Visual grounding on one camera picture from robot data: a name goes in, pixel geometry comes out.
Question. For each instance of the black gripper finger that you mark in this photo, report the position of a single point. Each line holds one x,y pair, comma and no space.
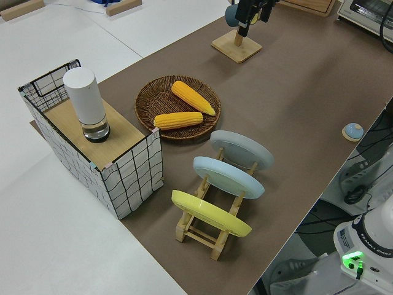
243,29
266,14

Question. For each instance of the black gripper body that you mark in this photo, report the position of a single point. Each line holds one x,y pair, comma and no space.
251,7

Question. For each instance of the white water bottle glass base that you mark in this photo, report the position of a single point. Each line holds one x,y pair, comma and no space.
86,98

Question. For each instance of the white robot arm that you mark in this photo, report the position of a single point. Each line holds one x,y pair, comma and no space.
365,246

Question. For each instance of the dark blue mug yellow inside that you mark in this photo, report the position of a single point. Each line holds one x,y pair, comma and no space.
231,17

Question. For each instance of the wooden mug rack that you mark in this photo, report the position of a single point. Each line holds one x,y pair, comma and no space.
238,49

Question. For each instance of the light wooden cabinet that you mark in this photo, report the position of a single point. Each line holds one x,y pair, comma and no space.
307,6

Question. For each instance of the brown table mat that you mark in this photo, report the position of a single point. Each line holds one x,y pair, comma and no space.
291,92

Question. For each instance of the yellow corn cob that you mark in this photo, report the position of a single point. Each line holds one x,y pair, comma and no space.
178,120
192,96

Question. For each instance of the white toaster oven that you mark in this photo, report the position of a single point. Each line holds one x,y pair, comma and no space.
362,15

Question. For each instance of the grey plate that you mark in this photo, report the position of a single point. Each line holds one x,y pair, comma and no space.
242,150

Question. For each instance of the brown wicker basket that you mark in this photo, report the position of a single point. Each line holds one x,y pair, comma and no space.
147,104

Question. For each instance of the light wooden block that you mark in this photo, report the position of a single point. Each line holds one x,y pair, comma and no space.
21,10
122,7

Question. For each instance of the blue plastic object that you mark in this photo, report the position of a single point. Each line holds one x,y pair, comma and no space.
106,2

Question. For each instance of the small blue bell wooden base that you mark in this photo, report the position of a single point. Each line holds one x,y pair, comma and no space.
353,130

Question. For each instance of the light blue plate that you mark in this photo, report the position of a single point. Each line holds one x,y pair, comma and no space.
227,176

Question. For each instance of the grey power strip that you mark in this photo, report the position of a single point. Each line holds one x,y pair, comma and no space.
357,175

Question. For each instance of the yellow plate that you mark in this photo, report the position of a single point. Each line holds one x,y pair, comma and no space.
208,212

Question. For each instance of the wooden plate rack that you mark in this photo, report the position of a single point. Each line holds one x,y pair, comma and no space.
199,238

